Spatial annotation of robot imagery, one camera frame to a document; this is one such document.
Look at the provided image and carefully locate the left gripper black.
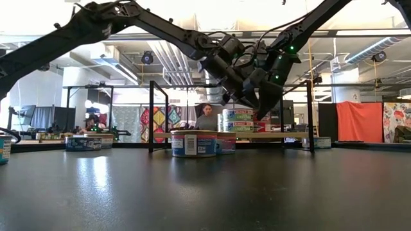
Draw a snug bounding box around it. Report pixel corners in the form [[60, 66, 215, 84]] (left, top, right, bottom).
[[220, 72, 260, 109]]

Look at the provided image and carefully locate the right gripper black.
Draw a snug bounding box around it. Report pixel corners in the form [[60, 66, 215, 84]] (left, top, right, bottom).
[[252, 67, 283, 120]]

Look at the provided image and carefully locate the silver-lid can green label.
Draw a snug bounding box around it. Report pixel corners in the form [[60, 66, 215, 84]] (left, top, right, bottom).
[[222, 108, 255, 122], [222, 121, 255, 133]]

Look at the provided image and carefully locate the gold-lid can blue red label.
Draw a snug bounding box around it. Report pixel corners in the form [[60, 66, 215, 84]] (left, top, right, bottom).
[[216, 131, 237, 155], [170, 130, 218, 158]]

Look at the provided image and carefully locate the silver-lid can white teal label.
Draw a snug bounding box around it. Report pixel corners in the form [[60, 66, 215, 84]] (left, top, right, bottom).
[[301, 136, 332, 150]]

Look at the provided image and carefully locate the black monitor screen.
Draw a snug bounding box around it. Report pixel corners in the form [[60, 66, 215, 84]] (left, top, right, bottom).
[[271, 99, 295, 126]]

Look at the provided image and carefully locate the black partition panel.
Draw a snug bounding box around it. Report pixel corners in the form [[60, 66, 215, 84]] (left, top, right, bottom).
[[317, 102, 338, 142]]

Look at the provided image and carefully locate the orange cloth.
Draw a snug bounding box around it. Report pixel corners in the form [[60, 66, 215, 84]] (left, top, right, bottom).
[[336, 101, 384, 144]]

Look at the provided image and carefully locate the black table mat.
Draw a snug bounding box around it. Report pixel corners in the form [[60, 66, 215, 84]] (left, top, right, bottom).
[[0, 146, 411, 231]]

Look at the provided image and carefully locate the grey patterned curtain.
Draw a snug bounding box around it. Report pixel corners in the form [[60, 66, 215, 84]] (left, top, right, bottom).
[[110, 105, 142, 144]]

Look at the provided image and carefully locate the floral cloth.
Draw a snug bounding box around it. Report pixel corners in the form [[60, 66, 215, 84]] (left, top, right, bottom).
[[383, 101, 411, 144]]

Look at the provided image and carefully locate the gold-lid can cream label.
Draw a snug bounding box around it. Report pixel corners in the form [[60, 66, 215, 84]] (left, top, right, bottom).
[[83, 133, 114, 150]]

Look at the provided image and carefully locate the black metal stand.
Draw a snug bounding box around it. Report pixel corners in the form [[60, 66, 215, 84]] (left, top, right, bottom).
[[62, 83, 115, 139]]

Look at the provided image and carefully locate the silver-lid can blue label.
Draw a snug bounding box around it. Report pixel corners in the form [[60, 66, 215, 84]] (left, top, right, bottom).
[[65, 136, 103, 152]]

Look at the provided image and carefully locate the blue grey curtain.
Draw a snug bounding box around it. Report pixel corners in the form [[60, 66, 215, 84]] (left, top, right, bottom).
[[30, 105, 76, 131]]

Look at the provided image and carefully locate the wooden shelf black metal frame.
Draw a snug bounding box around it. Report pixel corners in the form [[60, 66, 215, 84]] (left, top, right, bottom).
[[146, 79, 315, 154]]

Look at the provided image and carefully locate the corrugated silver duct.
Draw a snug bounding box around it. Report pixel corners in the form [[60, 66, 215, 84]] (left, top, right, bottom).
[[345, 36, 405, 65]]

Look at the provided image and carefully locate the black curved cable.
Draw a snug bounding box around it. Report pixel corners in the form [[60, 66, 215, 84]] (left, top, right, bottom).
[[0, 126, 22, 144]]

